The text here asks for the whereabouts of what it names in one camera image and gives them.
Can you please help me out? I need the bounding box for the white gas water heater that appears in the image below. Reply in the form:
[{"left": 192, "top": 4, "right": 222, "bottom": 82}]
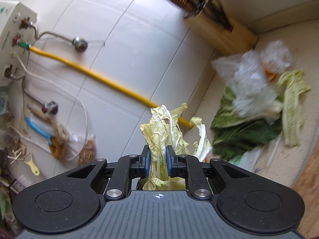
[{"left": 0, "top": 0, "right": 37, "bottom": 87}]

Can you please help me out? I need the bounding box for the blue handled brush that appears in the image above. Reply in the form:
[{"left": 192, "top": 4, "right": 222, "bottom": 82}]
[{"left": 24, "top": 117, "right": 65, "bottom": 160}]

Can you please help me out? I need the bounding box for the wooden knife block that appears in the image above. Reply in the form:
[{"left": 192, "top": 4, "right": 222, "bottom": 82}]
[{"left": 184, "top": 8, "right": 258, "bottom": 56}]

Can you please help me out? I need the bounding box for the large clear plastic bag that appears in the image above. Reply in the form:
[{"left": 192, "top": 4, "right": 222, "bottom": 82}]
[{"left": 211, "top": 50, "right": 283, "bottom": 129}]

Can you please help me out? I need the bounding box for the orange peel piece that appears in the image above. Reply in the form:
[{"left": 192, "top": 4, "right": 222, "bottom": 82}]
[{"left": 263, "top": 65, "right": 277, "bottom": 81}]

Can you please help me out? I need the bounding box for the pale yellow cabbage leaf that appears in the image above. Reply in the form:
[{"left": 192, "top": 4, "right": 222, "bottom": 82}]
[{"left": 140, "top": 103, "right": 213, "bottom": 191}]

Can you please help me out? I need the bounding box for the yellow peeler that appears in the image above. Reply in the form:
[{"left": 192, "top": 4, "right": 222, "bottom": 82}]
[{"left": 23, "top": 153, "right": 40, "bottom": 176}]

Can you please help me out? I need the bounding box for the small crumpled plastic bag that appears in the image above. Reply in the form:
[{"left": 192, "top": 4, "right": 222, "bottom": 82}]
[{"left": 260, "top": 40, "right": 292, "bottom": 74}]

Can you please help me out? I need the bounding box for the pale cabbage leaf on counter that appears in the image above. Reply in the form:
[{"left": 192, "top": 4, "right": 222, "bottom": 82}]
[{"left": 276, "top": 70, "right": 311, "bottom": 147}]

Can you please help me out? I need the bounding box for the yellow gas hose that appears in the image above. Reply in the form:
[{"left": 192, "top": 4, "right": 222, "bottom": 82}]
[{"left": 27, "top": 45, "right": 194, "bottom": 130}]

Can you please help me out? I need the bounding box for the dark green leafy vegetable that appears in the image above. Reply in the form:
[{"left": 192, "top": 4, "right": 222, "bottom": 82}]
[{"left": 210, "top": 86, "right": 283, "bottom": 161}]

